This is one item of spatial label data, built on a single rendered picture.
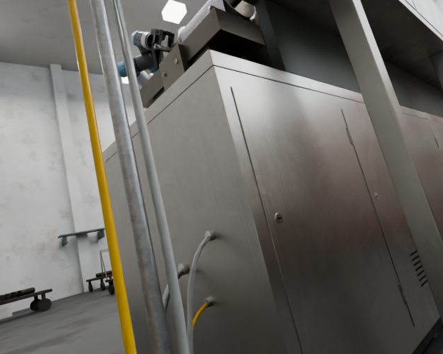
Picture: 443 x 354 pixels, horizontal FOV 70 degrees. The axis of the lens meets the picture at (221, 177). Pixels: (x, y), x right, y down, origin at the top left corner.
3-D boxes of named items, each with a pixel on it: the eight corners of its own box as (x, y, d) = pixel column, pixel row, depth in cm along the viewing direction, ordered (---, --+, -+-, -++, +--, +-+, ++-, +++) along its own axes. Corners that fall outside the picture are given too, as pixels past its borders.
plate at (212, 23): (182, 112, 112) (178, 96, 113) (265, 45, 83) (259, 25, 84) (141, 107, 101) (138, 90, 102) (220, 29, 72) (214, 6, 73)
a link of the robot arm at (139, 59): (145, 70, 163) (134, 50, 156) (164, 63, 161) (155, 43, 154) (143, 77, 157) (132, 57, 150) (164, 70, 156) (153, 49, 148)
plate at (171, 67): (172, 100, 88) (164, 65, 90) (193, 82, 81) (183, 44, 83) (164, 99, 86) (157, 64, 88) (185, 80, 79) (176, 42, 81)
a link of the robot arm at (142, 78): (152, 90, 203) (112, 57, 155) (168, 85, 201) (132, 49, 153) (156, 107, 202) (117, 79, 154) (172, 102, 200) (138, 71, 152)
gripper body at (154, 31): (160, 29, 130) (146, 27, 138) (157, 50, 133) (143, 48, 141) (176, 34, 135) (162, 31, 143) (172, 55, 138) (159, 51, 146)
